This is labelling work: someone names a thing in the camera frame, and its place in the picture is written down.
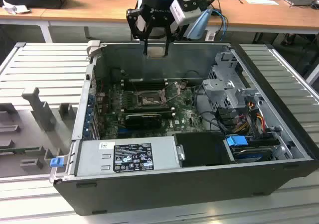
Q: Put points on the dark notebook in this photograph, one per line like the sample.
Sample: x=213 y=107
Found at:
x=297 y=1

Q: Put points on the white paper sheet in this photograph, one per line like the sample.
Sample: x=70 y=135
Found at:
x=263 y=1

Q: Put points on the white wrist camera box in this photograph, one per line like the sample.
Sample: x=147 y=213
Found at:
x=184 y=16

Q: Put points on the crumpled white paper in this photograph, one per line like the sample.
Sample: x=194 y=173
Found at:
x=15 y=7

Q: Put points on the silver metal drive cage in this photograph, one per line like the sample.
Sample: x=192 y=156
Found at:
x=224 y=84

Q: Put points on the black graphics card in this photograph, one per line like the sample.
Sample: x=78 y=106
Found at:
x=143 y=122

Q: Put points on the blue board connector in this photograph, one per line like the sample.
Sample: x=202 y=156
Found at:
x=123 y=132

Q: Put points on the gray parts rack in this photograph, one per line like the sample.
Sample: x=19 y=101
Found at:
x=42 y=109

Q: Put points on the silver power supply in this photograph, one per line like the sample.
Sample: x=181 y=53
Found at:
x=92 y=159

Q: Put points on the blue case latch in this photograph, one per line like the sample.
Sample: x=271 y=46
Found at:
x=55 y=163

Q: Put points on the green motherboard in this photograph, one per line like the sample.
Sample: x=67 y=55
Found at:
x=185 y=115

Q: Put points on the white clipped RAM slot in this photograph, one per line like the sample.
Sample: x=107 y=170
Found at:
x=144 y=81
x=144 y=85

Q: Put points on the black and silver PC case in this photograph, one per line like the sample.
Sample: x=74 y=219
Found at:
x=174 y=194

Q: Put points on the silver topped CPU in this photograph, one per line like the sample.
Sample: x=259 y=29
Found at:
x=155 y=52

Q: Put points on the black RAM slot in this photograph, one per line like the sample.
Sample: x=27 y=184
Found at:
x=144 y=83
x=144 y=88
x=149 y=105
x=149 y=109

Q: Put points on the CPU socket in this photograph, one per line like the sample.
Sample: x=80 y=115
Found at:
x=147 y=100

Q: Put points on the green RAM stick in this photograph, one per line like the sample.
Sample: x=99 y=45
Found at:
x=20 y=149

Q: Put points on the wooden desk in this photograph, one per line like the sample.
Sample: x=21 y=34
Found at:
x=99 y=7

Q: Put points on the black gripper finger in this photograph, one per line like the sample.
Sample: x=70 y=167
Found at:
x=131 y=16
x=166 y=47

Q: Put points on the hard disk in blue carrier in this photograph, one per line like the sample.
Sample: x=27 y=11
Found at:
x=236 y=141

